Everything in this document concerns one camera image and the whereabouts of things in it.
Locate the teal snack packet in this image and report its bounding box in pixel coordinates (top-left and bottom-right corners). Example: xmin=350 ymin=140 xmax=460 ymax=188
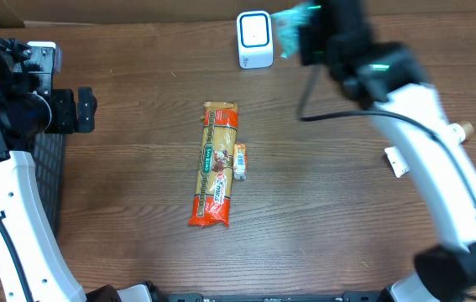
xmin=270 ymin=1 xmax=318 ymax=59

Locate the dark grey plastic basket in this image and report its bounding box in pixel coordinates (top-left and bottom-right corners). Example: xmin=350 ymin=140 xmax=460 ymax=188
xmin=32 ymin=134 xmax=65 ymax=236

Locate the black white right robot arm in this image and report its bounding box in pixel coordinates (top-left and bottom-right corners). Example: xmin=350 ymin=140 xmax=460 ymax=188
xmin=298 ymin=0 xmax=476 ymax=301

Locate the small orange snack packet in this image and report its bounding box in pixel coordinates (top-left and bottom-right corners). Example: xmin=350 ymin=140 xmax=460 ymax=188
xmin=233 ymin=143 xmax=247 ymax=180

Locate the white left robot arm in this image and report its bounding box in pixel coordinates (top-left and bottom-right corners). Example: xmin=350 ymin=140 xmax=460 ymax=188
xmin=0 ymin=38 xmax=156 ymax=302

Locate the white tube gold cap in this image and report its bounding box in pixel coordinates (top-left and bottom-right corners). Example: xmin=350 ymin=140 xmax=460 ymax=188
xmin=384 ymin=121 xmax=474 ymax=179

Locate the black mounting rail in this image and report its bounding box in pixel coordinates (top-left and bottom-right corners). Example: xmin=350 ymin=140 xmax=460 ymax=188
xmin=153 ymin=291 xmax=380 ymax=302

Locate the white barcode scanner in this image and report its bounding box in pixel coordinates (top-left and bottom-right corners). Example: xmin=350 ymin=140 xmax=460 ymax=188
xmin=236 ymin=10 xmax=274 ymax=70

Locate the spaghetti pasta packet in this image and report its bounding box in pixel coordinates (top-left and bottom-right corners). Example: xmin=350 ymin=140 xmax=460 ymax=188
xmin=189 ymin=102 xmax=238 ymax=227

